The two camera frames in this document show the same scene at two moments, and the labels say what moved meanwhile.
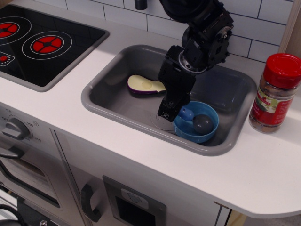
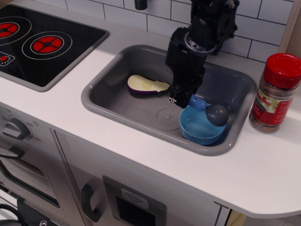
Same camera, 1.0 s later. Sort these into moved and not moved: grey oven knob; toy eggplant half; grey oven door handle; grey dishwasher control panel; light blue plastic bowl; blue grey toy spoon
Moved: blue grey toy spoon; light blue plastic bowl
Not moved: grey oven door handle; grey oven knob; toy eggplant half; grey dishwasher control panel
